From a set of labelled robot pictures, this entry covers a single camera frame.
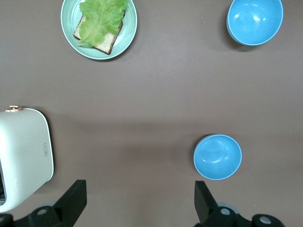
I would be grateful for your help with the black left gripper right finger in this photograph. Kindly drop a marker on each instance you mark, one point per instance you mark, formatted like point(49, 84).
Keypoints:
point(206, 208)

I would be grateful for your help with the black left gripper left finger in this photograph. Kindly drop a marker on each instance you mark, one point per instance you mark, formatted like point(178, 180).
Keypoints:
point(71, 205)

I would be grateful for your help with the blue bowl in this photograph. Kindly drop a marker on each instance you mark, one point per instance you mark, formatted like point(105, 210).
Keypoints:
point(254, 21)
point(217, 157)

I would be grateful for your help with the cream white toaster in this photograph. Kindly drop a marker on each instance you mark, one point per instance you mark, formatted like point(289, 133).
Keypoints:
point(23, 153)

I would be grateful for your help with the bread slice with brown crust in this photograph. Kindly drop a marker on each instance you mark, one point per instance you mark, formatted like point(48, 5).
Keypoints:
point(106, 43)

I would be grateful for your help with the green plate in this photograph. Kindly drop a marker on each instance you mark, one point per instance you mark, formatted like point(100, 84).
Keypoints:
point(129, 28)

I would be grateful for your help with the green lettuce leaf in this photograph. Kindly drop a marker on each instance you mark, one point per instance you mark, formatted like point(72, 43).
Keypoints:
point(99, 21)

